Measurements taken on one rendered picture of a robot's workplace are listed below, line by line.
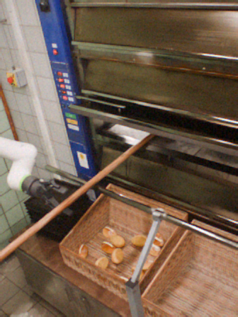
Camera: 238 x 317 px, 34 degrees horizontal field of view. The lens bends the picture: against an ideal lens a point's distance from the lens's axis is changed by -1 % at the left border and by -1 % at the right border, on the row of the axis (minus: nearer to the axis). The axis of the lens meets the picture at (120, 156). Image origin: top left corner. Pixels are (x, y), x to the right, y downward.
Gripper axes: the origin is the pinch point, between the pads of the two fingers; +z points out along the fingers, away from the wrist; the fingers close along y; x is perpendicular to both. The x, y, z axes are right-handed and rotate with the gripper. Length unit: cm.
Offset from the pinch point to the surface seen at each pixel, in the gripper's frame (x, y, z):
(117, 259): -22, 56, 0
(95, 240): -29, 61, -24
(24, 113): -55, 3, -102
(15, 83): -48, -24, -89
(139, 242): -39, 57, 2
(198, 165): -53, 2, 34
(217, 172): -53, 3, 44
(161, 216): -15.9, 3.0, 39.2
